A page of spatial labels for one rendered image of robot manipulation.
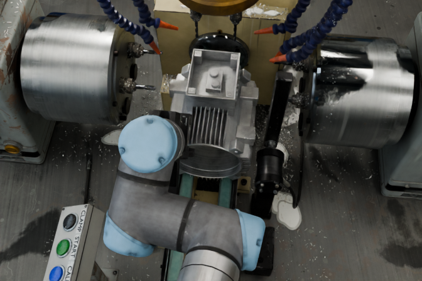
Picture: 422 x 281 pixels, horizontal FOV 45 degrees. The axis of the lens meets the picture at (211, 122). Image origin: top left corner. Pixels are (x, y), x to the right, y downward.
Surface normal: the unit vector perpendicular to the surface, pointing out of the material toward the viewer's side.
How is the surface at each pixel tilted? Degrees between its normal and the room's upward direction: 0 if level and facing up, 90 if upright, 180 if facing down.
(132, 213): 27
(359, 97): 39
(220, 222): 14
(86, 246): 61
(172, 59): 90
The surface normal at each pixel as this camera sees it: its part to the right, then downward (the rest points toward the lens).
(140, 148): -0.05, -0.02
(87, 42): -0.02, -0.37
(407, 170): -0.10, 0.85
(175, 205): 0.08, -0.73
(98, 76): -0.07, 0.21
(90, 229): 0.87, -0.18
